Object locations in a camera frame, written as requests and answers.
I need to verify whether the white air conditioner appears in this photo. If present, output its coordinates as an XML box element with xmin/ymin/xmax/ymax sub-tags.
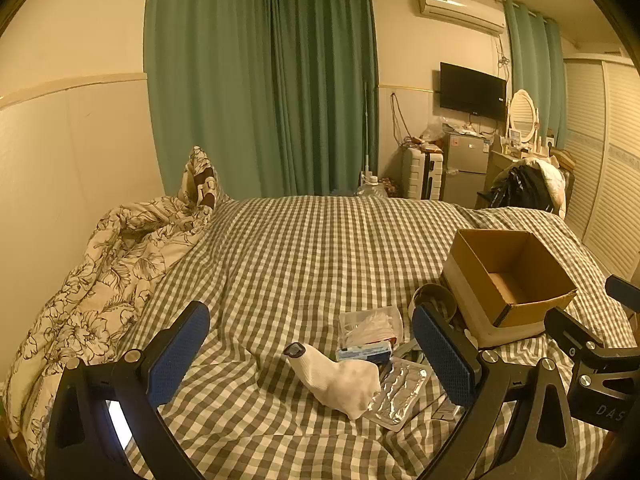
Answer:
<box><xmin>416</xmin><ymin>0</ymin><xmax>507</xmax><ymax>36</ymax></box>

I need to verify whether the grey small fridge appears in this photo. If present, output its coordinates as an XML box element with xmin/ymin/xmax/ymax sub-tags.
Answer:
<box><xmin>442</xmin><ymin>132</ymin><xmax>490</xmax><ymax>210</ymax></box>

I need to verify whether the black wall television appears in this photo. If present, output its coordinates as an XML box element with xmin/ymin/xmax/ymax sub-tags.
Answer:
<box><xmin>439</xmin><ymin>61</ymin><xmax>508</xmax><ymax>122</ymax></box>

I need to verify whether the clear plastic blister tray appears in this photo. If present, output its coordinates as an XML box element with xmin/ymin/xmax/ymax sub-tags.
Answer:
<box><xmin>362</xmin><ymin>357</ymin><xmax>434</xmax><ymax>432</ymax></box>

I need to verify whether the white mop pole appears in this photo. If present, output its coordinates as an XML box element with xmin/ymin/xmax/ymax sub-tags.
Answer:
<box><xmin>360</xmin><ymin>80</ymin><xmax>374</xmax><ymax>186</ymax></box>

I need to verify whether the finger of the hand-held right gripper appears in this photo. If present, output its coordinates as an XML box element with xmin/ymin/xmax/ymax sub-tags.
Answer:
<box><xmin>604</xmin><ymin>274</ymin><xmax>640</xmax><ymax>311</ymax></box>
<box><xmin>544</xmin><ymin>307</ymin><xmax>609</xmax><ymax>361</ymax></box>

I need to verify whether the white suitcase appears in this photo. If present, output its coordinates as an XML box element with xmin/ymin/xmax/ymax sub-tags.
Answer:
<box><xmin>402</xmin><ymin>147</ymin><xmax>445</xmax><ymax>201</ymax></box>

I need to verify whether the white padded jacket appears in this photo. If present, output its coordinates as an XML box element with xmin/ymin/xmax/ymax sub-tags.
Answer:
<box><xmin>525</xmin><ymin>157</ymin><xmax>569</xmax><ymax>217</ymax></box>

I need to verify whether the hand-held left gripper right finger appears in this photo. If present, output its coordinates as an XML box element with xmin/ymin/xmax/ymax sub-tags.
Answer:
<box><xmin>412</xmin><ymin>304</ymin><xmax>579</xmax><ymax>480</ymax></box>

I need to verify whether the white louvred wardrobe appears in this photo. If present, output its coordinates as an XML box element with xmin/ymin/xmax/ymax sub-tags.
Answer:
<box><xmin>562</xmin><ymin>54</ymin><xmax>640</xmax><ymax>282</ymax></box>

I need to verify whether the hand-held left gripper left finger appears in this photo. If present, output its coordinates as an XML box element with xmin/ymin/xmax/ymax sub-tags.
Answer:
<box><xmin>45</xmin><ymin>301</ymin><xmax>211</xmax><ymax>480</ymax></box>

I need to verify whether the floral quilt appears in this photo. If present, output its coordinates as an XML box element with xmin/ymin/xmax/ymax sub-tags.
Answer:
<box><xmin>0</xmin><ymin>194</ymin><xmax>217</xmax><ymax>463</ymax></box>

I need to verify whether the white and blue tissue packet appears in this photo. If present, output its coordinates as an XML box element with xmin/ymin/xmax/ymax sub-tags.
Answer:
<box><xmin>335</xmin><ymin>342</ymin><xmax>394</xmax><ymax>364</ymax></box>

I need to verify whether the checkered bed sheet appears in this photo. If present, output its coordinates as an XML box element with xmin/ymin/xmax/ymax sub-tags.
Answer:
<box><xmin>124</xmin><ymin>194</ymin><xmax>627</xmax><ymax>480</ymax></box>

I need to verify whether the floral pillow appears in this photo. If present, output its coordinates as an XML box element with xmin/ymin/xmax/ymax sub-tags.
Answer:
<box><xmin>177</xmin><ymin>146</ymin><xmax>224</xmax><ymax>211</ymax></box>

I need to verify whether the wide green curtain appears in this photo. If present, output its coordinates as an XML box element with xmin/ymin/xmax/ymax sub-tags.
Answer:
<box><xmin>143</xmin><ymin>0</ymin><xmax>380</xmax><ymax>201</ymax></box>

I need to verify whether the dressing table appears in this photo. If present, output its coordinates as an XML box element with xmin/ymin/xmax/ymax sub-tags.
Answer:
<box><xmin>487</xmin><ymin>147</ymin><xmax>532</xmax><ymax>182</ymax></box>

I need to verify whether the narrow green window curtain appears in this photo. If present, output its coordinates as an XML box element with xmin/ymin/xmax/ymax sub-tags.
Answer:
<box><xmin>503</xmin><ymin>0</ymin><xmax>569</xmax><ymax>149</ymax></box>

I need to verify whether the beige tape roll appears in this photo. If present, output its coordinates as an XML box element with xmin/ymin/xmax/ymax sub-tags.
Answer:
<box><xmin>412</xmin><ymin>283</ymin><xmax>459</xmax><ymax>322</ymax></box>

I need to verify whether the large clear water jug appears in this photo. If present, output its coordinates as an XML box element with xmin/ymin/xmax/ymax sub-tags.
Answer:
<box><xmin>353</xmin><ymin>172</ymin><xmax>390</xmax><ymax>199</ymax></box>

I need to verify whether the white sock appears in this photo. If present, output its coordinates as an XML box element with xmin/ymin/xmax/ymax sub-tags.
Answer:
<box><xmin>283</xmin><ymin>341</ymin><xmax>382</xmax><ymax>421</ymax></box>

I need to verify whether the clear plastic floss pick container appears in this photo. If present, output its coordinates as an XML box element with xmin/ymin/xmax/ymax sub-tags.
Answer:
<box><xmin>338</xmin><ymin>307</ymin><xmax>404</xmax><ymax>349</ymax></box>

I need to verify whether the white oval vanity mirror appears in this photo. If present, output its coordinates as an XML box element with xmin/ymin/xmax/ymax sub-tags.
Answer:
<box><xmin>507</xmin><ymin>89</ymin><xmax>541</xmax><ymax>144</ymax></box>

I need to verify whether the cardboard box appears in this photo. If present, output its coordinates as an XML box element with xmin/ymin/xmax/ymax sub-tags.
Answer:
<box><xmin>442</xmin><ymin>229</ymin><xmax>579</xmax><ymax>349</ymax></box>

